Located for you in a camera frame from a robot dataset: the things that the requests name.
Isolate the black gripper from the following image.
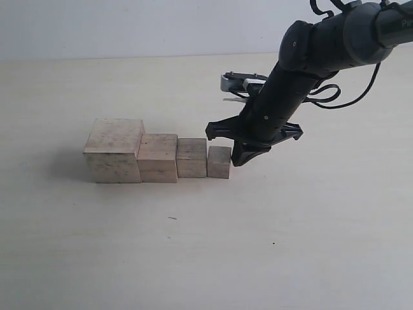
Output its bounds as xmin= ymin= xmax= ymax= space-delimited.
xmin=205 ymin=110 xmax=303 ymax=167

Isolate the smallest wooden cube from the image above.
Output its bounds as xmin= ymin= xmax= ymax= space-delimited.
xmin=207 ymin=145 xmax=232 ymax=179

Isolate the third largest wooden cube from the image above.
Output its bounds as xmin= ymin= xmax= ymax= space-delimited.
xmin=176 ymin=138 xmax=207 ymax=178

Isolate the second largest wooden cube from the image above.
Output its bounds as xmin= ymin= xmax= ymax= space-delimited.
xmin=137 ymin=134 xmax=178 ymax=183

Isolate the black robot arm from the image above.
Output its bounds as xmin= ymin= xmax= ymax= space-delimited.
xmin=205 ymin=1 xmax=412 ymax=167

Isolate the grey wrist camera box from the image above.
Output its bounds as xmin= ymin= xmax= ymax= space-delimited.
xmin=220 ymin=71 xmax=268 ymax=93

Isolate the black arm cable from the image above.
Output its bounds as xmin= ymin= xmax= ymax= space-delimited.
xmin=305 ymin=0 xmax=381 ymax=109

